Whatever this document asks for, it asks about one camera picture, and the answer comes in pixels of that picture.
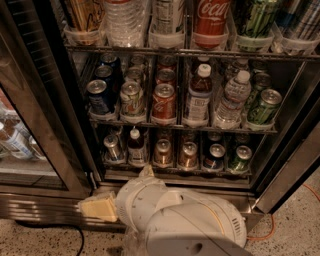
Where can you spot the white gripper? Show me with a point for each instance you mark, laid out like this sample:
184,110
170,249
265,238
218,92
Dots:
135,204

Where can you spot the brown drink bottle white cap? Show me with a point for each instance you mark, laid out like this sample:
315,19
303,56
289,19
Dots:
136,149

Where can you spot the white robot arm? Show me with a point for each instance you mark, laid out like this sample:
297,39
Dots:
171,221

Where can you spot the copper can bottom shelf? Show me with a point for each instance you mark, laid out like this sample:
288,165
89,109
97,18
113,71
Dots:
163,152

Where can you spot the silver can bottom shelf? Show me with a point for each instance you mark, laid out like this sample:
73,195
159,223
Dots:
114,151

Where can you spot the bronze can bottom shelf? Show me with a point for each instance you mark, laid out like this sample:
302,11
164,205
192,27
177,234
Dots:
188,155

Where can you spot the steel fridge base grille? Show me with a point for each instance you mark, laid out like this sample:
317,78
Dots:
37,209

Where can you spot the glass fridge door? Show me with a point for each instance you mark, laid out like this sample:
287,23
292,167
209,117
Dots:
41,107

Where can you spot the blue pepsi can bottom shelf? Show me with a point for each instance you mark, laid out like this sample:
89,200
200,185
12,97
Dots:
214,160

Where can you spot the green can bottom shelf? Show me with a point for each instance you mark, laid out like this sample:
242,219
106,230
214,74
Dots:
239,161

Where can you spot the iced tea bottle middle shelf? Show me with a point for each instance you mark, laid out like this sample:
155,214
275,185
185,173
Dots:
199,93

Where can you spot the clear water bottle middle shelf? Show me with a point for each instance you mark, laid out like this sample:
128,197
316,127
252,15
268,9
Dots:
227,114

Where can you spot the clear water bottle shelf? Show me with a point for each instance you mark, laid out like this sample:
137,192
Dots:
125,22
227,114

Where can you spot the green can middle shelf front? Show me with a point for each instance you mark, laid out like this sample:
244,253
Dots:
264,107

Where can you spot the white label bottle top shelf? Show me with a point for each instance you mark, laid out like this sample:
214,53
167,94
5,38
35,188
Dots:
167,26

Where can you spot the clear water bottle top shelf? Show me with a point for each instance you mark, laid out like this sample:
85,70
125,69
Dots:
125,22

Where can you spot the gold tall can top shelf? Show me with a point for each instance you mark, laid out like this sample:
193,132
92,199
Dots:
84,18

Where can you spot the red coca-cola bottle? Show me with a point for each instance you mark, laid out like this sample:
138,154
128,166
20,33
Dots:
209,21

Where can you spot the green tall can top shelf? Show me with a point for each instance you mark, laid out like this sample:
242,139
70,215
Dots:
253,20

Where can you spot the striped can top shelf right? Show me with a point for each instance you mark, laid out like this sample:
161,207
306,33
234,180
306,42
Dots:
299,19

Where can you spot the clear plastic bag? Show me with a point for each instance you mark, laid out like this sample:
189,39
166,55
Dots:
134,243

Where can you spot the red soda can front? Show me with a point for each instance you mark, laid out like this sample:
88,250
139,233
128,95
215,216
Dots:
163,101

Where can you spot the red soda can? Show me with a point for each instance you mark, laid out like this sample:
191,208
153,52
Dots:
163,101
166,76

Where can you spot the white green soda can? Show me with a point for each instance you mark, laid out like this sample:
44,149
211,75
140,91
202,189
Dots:
132,100

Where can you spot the dark blue front can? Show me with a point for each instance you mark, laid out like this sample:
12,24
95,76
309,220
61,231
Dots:
99,97

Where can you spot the dark blue can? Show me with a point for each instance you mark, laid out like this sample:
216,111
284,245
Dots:
99,97
105,73

